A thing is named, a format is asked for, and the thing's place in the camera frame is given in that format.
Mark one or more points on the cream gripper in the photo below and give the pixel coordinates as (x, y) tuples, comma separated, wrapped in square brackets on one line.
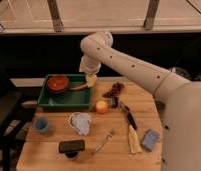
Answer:
[(90, 80)]

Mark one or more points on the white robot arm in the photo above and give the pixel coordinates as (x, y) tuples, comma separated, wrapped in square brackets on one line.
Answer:
[(181, 142)]

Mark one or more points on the green plastic tray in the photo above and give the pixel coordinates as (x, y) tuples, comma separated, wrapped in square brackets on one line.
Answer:
[(67, 100)]

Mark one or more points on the dark red grape bunch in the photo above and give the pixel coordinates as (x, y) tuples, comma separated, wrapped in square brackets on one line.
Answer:
[(115, 90)]

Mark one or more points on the orange round fruit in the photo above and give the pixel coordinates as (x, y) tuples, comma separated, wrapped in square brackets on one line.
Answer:
[(101, 107)]

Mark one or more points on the red bowl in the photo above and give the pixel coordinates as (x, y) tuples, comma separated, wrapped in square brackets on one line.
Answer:
[(57, 84)]

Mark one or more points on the white crumpled cloth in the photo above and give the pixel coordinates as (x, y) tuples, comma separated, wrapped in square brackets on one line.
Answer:
[(80, 122)]

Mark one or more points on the silver metal fork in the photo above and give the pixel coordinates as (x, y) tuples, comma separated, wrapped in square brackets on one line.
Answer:
[(109, 136)]

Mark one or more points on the blue small cup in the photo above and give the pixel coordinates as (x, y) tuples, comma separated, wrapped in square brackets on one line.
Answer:
[(41, 125)]

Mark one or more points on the black rectangular eraser block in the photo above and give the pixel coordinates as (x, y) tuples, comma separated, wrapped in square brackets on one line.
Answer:
[(71, 148)]

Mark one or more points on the blue sponge block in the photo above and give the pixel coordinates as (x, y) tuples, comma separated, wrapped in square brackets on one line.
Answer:
[(150, 139)]

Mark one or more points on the black chair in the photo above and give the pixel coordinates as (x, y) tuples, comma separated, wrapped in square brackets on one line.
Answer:
[(13, 117)]

